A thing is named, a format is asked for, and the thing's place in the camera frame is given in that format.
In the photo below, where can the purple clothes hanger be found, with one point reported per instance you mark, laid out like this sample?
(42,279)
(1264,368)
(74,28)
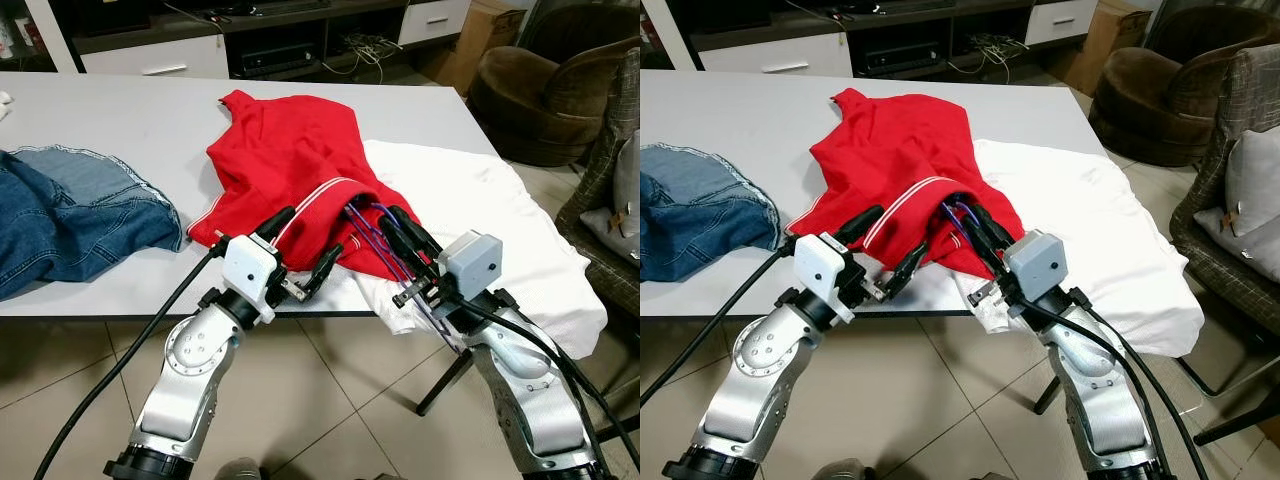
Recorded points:
(957,222)
(437,328)

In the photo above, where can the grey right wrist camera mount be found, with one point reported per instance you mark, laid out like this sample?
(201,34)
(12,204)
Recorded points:
(472,262)
(1035,262)

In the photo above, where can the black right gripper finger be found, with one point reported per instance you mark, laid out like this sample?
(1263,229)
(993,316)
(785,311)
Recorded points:
(980,243)
(415,233)
(992,227)
(398,250)

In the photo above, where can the white TV cabinet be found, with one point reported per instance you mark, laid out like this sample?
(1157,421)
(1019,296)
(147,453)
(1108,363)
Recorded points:
(672,35)
(55,40)

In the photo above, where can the grey wicker chair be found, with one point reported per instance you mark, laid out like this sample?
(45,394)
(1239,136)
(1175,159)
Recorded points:
(620,100)
(1255,95)

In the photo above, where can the cream trousers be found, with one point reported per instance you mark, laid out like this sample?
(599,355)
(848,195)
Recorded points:
(5,105)

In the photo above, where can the small white cabinet drawer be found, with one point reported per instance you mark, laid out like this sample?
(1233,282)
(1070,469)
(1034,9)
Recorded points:
(435,25)
(1062,22)

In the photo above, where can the black AV receiver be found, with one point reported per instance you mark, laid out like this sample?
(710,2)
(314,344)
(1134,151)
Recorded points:
(903,62)
(280,63)

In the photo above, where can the grey left robot foot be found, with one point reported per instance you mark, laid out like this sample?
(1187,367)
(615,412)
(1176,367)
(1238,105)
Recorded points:
(838,470)
(238,470)

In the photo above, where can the red shirt white trim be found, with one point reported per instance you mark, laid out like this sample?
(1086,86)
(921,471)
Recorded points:
(890,150)
(290,150)

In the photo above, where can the tall cardboard box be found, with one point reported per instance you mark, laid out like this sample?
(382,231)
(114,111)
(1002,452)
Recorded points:
(480,45)
(1110,48)

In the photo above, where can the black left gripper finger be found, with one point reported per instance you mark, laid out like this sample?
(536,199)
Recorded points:
(866,223)
(326,267)
(907,268)
(275,223)

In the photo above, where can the wide white cabinet drawer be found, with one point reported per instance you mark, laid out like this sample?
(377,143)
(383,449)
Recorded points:
(775,56)
(150,58)

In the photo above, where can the brown armchair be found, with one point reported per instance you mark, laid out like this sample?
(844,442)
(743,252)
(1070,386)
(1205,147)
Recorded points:
(1160,105)
(540,105)

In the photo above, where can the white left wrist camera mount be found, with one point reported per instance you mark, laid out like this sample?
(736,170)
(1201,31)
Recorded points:
(822,265)
(250,265)

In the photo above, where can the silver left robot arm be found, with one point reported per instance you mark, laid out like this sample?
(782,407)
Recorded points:
(760,380)
(190,370)

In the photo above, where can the grey cushion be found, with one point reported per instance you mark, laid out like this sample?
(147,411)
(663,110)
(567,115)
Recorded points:
(620,205)
(1250,195)

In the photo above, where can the blue denim jacket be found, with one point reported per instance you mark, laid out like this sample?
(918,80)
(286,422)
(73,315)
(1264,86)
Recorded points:
(70,230)
(700,220)

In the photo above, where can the black table leg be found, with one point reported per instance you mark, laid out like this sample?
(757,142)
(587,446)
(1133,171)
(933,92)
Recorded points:
(445,384)
(1058,383)

